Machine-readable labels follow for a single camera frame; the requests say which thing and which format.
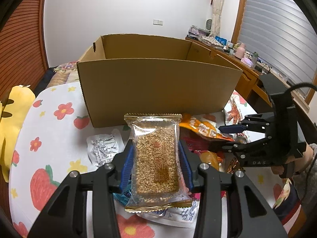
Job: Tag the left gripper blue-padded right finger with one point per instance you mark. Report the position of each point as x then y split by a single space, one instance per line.
248 213

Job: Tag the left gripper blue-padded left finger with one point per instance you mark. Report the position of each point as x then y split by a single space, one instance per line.
65 214

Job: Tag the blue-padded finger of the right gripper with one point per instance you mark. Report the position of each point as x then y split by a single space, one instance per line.
257 123
254 154

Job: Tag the orange chicken feet snack bag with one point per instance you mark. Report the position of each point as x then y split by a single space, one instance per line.
204 125

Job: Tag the sesame bar clear packet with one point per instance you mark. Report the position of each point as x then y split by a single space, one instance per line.
157 179

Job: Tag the person's right hand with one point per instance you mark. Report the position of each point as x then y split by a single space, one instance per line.
300 164

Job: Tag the wooden sideboard cabinet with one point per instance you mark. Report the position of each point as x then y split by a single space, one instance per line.
249 85

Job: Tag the orange clear jelly packet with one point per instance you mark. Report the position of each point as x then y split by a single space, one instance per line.
212 159

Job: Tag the pink tissue box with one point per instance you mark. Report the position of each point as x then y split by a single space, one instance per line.
247 62

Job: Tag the white blue snack packet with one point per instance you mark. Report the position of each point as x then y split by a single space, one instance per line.
176 217

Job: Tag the blue foil candy packet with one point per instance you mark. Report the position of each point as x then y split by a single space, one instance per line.
123 198

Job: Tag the red snack packet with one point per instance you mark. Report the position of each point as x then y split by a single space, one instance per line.
197 143

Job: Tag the green capped bottle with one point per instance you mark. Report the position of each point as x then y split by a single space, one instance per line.
254 58

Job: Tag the pink thermos bottle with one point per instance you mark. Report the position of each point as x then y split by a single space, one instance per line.
240 51

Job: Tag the white strawberry flower blanket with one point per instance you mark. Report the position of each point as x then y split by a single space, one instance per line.
53 142

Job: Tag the grey window roller blind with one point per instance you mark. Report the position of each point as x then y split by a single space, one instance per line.
281 35

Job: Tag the small white desk fan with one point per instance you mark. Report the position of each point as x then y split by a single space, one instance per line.
208 24

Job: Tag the yellow pikachu plush toy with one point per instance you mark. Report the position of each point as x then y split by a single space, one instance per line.
15 103

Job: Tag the beige patterned curtain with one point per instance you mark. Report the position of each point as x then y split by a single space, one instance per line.
217 7

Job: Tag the brown cardboard box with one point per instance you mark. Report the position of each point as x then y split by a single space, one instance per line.
132 73

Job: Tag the floral beige bed quilt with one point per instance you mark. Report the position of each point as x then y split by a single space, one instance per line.
63 74

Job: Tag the brown louvered wooden wardrobe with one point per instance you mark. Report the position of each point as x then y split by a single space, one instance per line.
23 52

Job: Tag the white wall socket plate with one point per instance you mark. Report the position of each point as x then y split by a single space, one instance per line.
157 22

